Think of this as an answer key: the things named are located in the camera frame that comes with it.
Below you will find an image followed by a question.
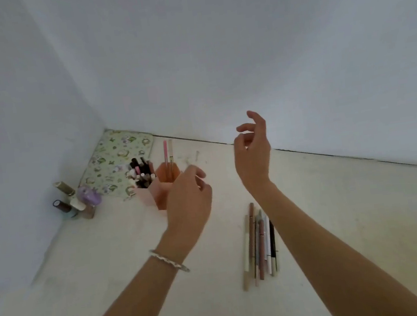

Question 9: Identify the light pink pen holder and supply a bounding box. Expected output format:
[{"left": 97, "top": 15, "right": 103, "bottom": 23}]
[{"left": 133, "top": 180, "right": 163, "bottom": 213}]

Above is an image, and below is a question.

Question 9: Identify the brown cap pale bottle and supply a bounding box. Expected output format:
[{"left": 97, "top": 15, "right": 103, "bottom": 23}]
[{"left": 52, "top": 197, "right": 80, "bottom": 221}]

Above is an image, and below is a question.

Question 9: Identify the person's right hand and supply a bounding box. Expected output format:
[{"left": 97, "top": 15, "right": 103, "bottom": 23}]
[{"left": 229, "top": 108, "right": 277, "bottom": 195}]

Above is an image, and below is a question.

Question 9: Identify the person's left hand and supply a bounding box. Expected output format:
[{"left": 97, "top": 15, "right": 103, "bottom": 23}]
[{"left": 155, "top": 162, "right": 221, "bottom": 260}]

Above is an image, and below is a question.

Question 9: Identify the person's right forearm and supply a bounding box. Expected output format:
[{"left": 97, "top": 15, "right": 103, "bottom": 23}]
[{"left": 249, "top": 163, "right": 417, "bottom": 316}]

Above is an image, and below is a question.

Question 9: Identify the row of cosmetic pencils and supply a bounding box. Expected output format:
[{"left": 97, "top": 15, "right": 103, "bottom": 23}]
[{"left": 233, "top": 200, "right": 283, "bottom": 293}]

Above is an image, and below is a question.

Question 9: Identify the orange pen holder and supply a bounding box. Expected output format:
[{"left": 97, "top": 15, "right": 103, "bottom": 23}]
[{"left": 152, "top": 160, "right": 187, "bottom": 211}]

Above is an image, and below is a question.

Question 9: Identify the bunch of makeup pens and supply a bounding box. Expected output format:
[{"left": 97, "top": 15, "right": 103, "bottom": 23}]
[{"left": 124, "top": 155, "right": 157, "bottom": 191}]

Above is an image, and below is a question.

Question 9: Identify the lilac cap bottle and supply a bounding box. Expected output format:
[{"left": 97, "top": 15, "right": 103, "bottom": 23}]
[{"left": 76, "top": 184, "right": 105, "bottom": 221}]

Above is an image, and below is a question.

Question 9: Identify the pink cosmetic pencil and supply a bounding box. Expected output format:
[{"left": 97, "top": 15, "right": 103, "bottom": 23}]
[{"left": 162, "top": 140, "right": 172, "bottom": 180}]

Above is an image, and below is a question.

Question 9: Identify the green floral pouch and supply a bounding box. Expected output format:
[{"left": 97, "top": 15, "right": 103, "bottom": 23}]
[{"left": 72, "top": 124, "right": 161, "bottom": 207}]

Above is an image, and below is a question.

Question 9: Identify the beige cosmetic pencil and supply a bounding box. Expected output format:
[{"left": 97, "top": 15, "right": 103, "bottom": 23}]
[{"left": 167, "top": 139, "right": 178, "bottom": 180}]

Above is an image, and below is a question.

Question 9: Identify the gold cap white bottle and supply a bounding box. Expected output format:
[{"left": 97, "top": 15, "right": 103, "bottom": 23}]
[{"left": 53, "top": 178, "right": 87, "bottom": 214}]

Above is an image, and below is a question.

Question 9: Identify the person's left forearm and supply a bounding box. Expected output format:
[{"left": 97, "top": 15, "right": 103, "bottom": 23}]
[{"left": 54, "top": 231, "right": 199, "bottom": 316}]

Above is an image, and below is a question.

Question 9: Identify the silver bracelet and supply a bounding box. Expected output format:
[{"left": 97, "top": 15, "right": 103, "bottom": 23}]
[{"left": 149, "top": 245, "right": 191, "bottom": 277}]

